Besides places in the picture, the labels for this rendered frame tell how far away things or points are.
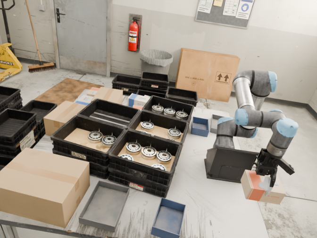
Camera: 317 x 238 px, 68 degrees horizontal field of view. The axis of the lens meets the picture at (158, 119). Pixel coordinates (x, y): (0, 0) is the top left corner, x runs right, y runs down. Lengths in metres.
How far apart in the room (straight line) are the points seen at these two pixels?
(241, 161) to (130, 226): 0.82
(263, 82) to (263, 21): 3.19
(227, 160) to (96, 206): 0.88
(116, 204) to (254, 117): 0.91
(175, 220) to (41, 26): 4.36
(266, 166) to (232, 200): 0.60
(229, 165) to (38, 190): 1.17
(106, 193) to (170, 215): 0.40
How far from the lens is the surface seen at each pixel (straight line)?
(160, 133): 1.83
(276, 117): 1.13
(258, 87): 1.45
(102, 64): 4.79
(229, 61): 4.46
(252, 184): 1.20
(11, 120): 2.68
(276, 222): 2.73
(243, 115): 1.10
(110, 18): 4.51
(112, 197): 1.52
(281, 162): 1.16
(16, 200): 1.44
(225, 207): 1.63
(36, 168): 1.47
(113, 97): 2.21
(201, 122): 2.29
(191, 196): 1.60
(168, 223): 1.45
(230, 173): 1.74
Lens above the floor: 1.89
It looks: 32 degrees down
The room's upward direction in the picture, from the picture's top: 9 degrees clockwise
